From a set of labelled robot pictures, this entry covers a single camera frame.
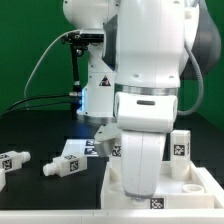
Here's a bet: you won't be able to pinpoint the white square table top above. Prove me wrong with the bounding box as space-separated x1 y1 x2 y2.
100 161 224 209

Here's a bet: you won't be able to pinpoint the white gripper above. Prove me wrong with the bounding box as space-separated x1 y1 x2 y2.
114 92 177 198

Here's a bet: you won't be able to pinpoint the white obstacle bar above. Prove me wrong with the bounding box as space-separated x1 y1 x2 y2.
0 209 224 224
0 168 6 192

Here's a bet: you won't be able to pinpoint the black camera stand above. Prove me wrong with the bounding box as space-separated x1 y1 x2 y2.
61 30 104 117

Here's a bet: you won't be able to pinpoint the black cables on table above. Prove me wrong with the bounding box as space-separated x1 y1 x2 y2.
0 94 81 118

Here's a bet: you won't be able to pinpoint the grey cable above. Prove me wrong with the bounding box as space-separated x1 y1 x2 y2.
23 29 79 101

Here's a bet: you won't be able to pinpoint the white obstacle front bar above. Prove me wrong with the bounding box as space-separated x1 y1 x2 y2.
0 209 224 224

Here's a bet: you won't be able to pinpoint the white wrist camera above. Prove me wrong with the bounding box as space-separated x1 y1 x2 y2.
94 123 121 157

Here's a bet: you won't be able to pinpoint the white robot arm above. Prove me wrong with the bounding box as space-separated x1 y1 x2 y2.
63 0 221 198

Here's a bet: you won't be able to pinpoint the white obstacle left bar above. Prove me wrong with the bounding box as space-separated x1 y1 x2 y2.
0 168 6 192

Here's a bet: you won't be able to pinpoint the paper sheet with markers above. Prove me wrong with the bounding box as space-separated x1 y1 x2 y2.
62 139 98 157

